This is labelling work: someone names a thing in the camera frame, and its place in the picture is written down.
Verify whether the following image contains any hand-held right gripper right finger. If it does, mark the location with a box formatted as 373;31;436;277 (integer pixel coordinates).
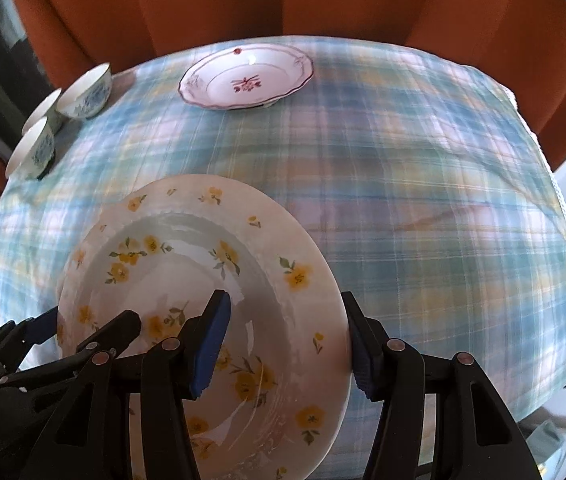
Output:
341;291;538;480

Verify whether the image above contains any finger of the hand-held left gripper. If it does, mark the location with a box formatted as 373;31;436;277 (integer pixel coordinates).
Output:
0;306;60;372
0;309;142;392

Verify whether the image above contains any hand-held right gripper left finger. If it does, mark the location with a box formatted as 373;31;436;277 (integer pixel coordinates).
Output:
25;289;231;480

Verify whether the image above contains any yellow floral plate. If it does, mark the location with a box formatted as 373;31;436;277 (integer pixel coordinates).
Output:
57;174;352;480

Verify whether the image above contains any white plate red floral pattern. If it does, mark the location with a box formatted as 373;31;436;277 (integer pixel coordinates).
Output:
178;45;314;111

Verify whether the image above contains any white bowl blue floral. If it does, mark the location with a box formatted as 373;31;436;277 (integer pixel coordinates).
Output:
23;87;66;136
55;62;114;121
5;117;56;181

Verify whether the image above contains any plaid tablecloth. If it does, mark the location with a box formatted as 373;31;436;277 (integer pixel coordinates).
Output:
0;35;566;480

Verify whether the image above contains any pale crumpled cloth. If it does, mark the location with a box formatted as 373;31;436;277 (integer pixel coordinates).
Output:
518;405;566;480

